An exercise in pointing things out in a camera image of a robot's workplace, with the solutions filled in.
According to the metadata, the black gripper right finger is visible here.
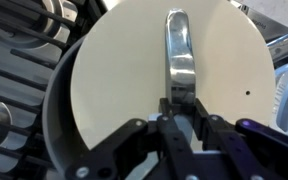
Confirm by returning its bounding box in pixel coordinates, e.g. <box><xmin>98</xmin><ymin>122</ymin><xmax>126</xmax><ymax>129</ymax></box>
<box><xmin>193</xmin><ymin>97</ymin><xmax>288</xmax><ymax>180</ymax></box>

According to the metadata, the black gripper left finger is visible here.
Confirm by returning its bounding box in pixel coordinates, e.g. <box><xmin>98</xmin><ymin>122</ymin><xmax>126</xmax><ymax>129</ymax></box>
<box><xmin>64</xmin><ymin>97</ymin><xmax>198</xmax><ymax>180</ymax></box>

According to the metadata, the white lid with metal handle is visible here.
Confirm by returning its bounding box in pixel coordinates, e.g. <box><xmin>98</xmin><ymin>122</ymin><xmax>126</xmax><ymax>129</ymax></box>
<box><xmin>69</xmin><ymin>0</ymin><xmax>277</xmax><ymax>151</ymax></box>

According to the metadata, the white saucepan without lid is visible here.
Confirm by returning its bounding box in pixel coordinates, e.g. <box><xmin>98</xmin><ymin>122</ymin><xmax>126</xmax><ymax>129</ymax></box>
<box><xmin>41</xmin><ymin>24</ymin><xmax>288</xmax><ymax>180</ymax></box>

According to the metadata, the black gas stovetop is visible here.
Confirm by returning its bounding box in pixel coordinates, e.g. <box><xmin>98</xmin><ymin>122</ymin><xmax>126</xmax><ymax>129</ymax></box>
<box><xmin>0</xmin><ymin>0</ymin><xmax>118</xmax><ymax>180</ymax></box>

